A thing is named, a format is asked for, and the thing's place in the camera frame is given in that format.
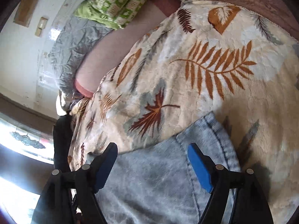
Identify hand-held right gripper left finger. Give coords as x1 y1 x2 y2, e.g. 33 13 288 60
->
31 142 118 224

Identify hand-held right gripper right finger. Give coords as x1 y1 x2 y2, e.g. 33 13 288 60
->
187 143 274 224

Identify grey denim pants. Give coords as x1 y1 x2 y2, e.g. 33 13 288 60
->
93 111 242 224

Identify black jacket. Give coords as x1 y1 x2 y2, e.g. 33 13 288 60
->
52 115 78 169

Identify leaf print blanket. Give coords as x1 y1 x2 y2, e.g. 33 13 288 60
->
67 0 299 224

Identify grey quilted pillow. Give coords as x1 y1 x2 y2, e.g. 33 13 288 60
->
50 18 115 94

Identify green patterned blanket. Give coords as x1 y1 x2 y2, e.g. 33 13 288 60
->
73 0 161 30

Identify beige wall switch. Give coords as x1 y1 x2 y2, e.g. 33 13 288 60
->
35 16 49 37

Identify brown wall panel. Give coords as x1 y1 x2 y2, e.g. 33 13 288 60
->
13 0 44 27

